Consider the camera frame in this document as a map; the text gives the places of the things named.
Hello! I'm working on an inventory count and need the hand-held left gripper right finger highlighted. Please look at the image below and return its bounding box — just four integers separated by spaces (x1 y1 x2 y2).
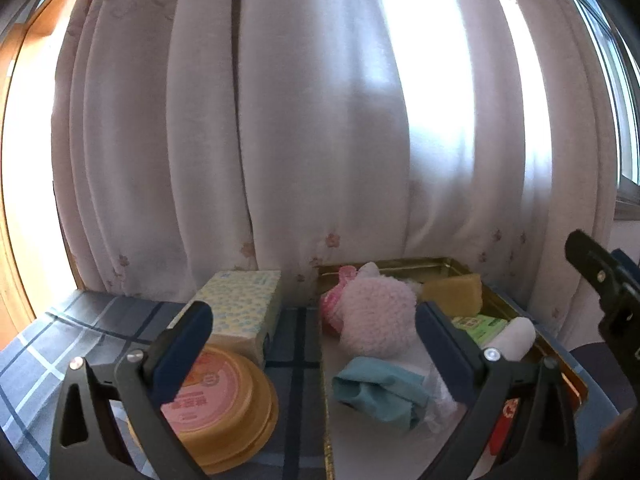
415 301 580 480

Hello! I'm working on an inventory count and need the pink and white plush toy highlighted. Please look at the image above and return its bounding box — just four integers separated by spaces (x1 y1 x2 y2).
320 261 426 358

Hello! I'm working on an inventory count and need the green tissue packet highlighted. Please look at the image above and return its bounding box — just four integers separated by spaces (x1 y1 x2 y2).
450 312 516 351

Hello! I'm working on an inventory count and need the gold tin box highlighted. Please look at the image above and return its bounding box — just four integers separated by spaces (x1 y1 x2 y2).
317 256 590 480

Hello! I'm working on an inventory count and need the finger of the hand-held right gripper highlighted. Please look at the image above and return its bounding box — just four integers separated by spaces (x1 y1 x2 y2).
565 229 640 396
611 247 640 288

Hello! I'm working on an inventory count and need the red embroidered pouch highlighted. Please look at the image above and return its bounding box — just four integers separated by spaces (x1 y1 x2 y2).
487 395 523 456

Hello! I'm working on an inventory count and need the round yellow container pink lid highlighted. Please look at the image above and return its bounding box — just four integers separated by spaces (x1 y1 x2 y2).
127 344 280 476

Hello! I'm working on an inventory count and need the white gauze roll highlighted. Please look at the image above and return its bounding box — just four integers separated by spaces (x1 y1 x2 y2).
482 316 537 363

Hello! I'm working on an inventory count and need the pale floral curtain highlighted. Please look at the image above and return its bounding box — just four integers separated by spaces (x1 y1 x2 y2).
50 0 631 351

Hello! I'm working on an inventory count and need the yellow sponge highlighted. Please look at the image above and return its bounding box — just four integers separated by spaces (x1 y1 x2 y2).
422 274 483 318

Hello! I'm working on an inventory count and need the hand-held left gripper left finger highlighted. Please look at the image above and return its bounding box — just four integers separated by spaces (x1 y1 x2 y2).
50 301 215 480

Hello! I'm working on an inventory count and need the wooden door frame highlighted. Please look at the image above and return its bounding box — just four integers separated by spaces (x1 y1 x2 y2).
0 0 101 328

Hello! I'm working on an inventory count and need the patterned tissue box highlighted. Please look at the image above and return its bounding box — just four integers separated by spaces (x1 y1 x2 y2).
167 270 283 368

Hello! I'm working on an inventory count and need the window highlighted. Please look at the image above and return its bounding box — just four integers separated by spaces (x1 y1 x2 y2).
570 0 640 221

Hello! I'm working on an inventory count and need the teal cloth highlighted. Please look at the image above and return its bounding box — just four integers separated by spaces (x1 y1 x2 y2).
331 356 431 433

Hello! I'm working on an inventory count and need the dark round stool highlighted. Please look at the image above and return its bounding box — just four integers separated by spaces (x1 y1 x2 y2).
570 342 640 416

